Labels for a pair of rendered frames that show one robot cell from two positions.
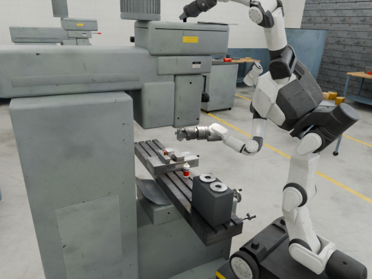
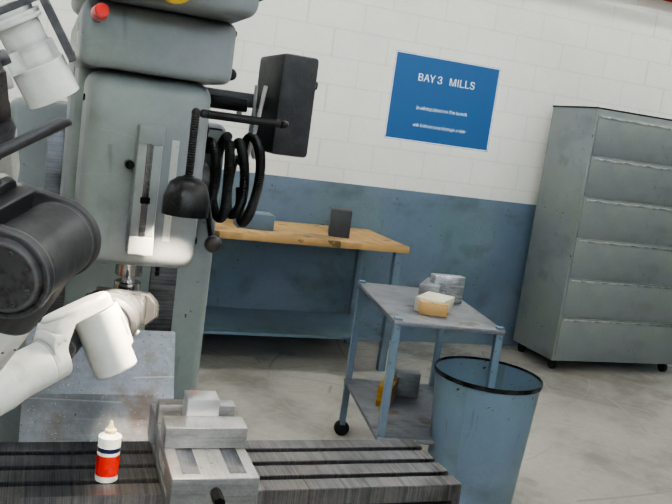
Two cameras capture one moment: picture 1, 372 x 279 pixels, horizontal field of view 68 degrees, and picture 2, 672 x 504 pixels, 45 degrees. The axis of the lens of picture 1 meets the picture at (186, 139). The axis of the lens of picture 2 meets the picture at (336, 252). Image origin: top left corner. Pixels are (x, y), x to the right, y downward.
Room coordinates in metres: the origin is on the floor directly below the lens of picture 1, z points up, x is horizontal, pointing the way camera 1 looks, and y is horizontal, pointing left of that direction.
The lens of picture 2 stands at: (2.17, -1.31, 1.58)
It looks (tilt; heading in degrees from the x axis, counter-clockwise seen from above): 9 degrees down; 98
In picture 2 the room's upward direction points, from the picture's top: 8 degrees clockwise
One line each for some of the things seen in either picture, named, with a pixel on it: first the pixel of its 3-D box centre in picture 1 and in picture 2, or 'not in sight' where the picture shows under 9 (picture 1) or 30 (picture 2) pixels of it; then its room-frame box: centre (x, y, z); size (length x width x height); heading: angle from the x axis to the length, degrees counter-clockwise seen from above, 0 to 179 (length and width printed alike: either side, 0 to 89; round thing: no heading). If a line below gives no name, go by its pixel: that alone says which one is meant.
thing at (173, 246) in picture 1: (179, 233); not in sight; (1.63, 0.02, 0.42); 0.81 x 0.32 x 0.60; 119
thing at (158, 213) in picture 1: (177, 194); not in sight; (1.62, 0.04, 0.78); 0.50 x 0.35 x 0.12; 119
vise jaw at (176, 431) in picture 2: (176, 154); (204, 431); (1.79, 0.06, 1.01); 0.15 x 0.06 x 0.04; 28
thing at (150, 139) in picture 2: not in sight; (144, 190); (1.67, -0.06, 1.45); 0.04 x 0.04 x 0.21; 29
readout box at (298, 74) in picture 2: not in sight; (285, 105); (1.77, 0.46, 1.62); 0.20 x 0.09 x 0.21; 119
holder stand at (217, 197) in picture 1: (211, 197); not in sight; (1.26, -0.15, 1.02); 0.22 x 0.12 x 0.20; 31
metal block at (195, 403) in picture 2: (169, 153); (200, 410); (1.76, 0.11, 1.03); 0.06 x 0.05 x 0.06; 28
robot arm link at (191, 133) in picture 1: (194, 133); (117, 313); (1.64, -0.05, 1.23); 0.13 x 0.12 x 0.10; 15
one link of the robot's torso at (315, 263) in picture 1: (312, 250); not in sight; (1.25, -0.78, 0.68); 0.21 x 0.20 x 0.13; 44
